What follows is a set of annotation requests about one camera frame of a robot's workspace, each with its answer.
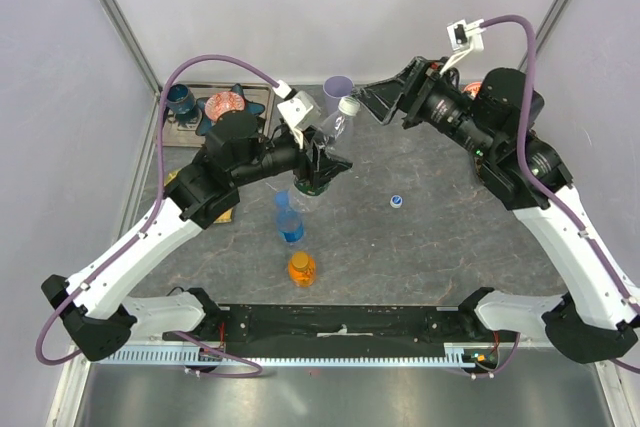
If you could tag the red patterned bowl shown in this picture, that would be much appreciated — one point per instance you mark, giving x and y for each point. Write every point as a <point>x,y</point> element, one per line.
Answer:
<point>472,88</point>
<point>221,103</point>

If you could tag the green label water bottle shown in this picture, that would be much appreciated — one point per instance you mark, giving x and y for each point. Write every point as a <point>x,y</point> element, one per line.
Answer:
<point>334,134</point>

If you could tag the white green bottle cap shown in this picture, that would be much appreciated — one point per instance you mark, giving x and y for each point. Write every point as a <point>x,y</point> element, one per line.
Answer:
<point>349,106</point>

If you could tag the blue label water bottle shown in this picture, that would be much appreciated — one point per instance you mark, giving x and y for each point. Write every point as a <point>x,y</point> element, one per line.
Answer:
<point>289,222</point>

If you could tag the clear plastic bottle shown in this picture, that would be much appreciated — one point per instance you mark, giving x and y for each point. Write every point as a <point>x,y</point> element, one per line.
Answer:
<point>303,202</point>

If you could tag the red patterned bowl left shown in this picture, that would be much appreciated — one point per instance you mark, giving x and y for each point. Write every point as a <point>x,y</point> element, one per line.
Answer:
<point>221,103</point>

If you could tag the purple plastic cup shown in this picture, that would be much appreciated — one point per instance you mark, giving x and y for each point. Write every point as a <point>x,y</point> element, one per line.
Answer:
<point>334,89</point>

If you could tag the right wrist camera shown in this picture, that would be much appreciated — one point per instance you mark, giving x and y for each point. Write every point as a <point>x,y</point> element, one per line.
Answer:
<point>465,38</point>

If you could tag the dark blue mug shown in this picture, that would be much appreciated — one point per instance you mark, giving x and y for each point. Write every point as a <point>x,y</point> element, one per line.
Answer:
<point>180,100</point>

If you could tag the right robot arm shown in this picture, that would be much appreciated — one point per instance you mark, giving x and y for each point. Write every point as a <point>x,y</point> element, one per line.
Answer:
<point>595,320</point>

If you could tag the blue white bottle cap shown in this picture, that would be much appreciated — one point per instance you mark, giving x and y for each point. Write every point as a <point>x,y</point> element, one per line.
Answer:
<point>396,201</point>

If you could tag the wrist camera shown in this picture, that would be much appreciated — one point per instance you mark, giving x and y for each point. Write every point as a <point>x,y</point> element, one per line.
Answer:
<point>465,38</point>
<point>298,109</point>

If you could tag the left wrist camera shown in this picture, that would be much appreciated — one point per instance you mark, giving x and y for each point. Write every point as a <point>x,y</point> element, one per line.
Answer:
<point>298,109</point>

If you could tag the yellow bamboo mat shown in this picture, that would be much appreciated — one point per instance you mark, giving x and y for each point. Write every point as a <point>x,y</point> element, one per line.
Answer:
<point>172,178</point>

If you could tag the red patterned bowl right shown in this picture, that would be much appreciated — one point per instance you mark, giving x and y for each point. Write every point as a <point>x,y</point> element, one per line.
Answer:
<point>472,88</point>

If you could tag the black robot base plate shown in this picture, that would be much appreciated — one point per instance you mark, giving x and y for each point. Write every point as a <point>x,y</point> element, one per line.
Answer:
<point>289,331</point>

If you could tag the orange juice bottle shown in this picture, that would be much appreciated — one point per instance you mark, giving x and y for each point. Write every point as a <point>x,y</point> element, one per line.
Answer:
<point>302,269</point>

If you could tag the slotted cable duct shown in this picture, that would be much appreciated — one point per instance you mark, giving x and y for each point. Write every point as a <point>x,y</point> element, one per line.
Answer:
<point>193,356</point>

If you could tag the blue star-shaped dish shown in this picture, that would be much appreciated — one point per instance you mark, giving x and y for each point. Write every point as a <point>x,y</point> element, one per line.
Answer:
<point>205,124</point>

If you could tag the metal tray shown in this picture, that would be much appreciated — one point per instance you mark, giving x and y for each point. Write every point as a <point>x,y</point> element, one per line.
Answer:
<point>180,131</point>

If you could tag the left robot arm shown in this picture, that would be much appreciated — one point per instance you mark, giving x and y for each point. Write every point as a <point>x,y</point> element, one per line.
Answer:
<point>95,305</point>

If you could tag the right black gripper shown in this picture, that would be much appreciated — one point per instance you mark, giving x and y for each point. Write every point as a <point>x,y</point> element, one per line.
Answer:
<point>383,98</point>

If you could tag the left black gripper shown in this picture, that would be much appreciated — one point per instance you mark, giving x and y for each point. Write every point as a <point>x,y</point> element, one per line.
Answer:
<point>324,168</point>

